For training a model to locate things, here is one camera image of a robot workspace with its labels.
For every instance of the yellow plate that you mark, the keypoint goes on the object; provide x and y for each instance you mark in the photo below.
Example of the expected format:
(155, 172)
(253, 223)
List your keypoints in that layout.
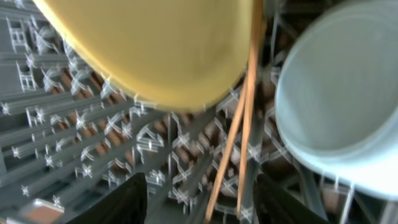
(182, 55)

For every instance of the light blue bowl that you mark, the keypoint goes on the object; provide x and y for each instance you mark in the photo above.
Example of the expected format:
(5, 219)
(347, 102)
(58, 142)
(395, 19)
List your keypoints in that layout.
(336, 97)

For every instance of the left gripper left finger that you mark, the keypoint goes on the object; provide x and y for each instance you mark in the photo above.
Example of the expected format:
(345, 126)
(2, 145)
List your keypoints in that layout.
(127, 204)

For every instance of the grey dish rack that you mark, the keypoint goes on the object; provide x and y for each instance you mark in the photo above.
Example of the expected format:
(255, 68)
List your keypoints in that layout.
(72, 137)

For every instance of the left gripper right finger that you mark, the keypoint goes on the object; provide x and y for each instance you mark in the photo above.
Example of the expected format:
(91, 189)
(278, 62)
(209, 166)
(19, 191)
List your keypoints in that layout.
(274, 205)

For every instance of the wooden chopstick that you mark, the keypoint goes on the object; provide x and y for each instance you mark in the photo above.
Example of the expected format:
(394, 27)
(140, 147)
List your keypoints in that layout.
(227, 153)
(249, 95)

